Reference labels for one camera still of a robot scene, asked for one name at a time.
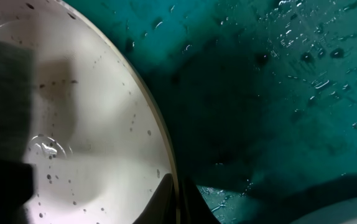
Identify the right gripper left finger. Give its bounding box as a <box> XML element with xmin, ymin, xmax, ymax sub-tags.
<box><xmin>133</xmin><ymin>174</ymin><xmax>176</xmax><ymax>224</ymax></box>

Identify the green scrubbing sponge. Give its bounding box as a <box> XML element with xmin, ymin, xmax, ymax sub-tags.
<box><xmin>0</xmin><ymin>41</ymin><xmax>34</xmax><ymax>162</ymax></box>

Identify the teal plastic tray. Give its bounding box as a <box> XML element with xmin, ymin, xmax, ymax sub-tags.
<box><xmin>71</xmin><ymin>0</ymin><xmax>357</xmax><ymax>223</ymax></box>

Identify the white plate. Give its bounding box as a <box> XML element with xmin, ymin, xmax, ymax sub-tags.
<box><xmin>0</xmin><ymin>0</ymin><xmax>178</xmax><ymax>223</ymax></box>

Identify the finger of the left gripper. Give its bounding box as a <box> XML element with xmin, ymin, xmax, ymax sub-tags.
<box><xmin>0</xmin><ymin>160</ymin><xmax>34</xmax><ymax>224</ymax></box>

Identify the light blue plate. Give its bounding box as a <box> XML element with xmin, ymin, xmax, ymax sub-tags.
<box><xmin>291</xmin><ymin>198</ymin><xmax>357</xmax><ymax>224</ymax></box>

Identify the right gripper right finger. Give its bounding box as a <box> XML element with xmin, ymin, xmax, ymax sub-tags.
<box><xmin>180</xmin><ymin>178</ymin><xmax>220</xmax><ymax>224</ymax></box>

